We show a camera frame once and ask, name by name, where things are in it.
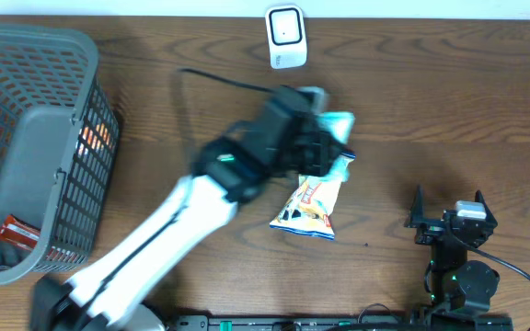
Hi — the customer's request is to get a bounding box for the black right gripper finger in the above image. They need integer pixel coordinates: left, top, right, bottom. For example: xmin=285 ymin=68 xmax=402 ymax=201
xmin=475 ymin=190 xmax=496 ymax=225
xmin=407 ymin=185 xmax=424 ymax=225

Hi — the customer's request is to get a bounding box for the yellow snack chip bag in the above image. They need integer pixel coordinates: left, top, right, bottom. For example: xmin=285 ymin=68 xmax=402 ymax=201
xmin=270 ymin=153 xmax=356 ymax=240

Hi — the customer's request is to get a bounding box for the red orange snack bar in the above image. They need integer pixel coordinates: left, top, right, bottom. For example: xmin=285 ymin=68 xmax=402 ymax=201
xmin=0 ymin=214 xmax=40 ymax=251

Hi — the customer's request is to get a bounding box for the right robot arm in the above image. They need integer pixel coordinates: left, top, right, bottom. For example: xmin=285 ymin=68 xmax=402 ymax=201
xmin=405 ymin=187 xmax=500 ymax=325

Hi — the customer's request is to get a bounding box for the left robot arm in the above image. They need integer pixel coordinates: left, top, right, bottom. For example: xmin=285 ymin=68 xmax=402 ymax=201
xmin=29 ymin=86 xmax=354 ymax=331

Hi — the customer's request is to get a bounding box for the white barcode scanner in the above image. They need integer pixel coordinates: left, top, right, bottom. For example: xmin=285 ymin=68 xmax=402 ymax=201
xmin=265 ymin=5 xmax=307 ymax=70

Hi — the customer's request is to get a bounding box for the grey plastic shopping basket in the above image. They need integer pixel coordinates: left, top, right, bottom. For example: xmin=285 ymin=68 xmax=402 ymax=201
xmin=0 ymin=24 xmax=120 ymax=285

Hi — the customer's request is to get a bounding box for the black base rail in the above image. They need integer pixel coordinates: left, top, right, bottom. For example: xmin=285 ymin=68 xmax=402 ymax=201
xmin=167 ymin=314 xmax=513 ymax=331

